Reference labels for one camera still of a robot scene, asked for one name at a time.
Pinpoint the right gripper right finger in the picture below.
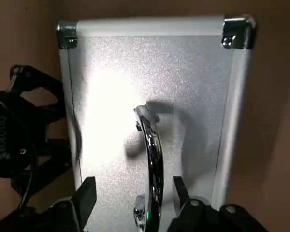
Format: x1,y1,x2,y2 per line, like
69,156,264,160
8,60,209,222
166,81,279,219
168,176,269,232

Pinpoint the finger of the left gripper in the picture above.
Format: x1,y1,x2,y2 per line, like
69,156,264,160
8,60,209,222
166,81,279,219
9,64,65,120
11,138,72,194

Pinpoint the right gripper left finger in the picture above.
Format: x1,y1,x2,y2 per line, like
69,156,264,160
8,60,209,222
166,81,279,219
38,176,98,232

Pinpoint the silver aluminium medicine case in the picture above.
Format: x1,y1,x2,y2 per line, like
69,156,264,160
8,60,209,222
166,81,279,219
56,14,257,232

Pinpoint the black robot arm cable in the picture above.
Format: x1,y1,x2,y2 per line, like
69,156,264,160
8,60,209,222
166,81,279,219
18,142,40,214

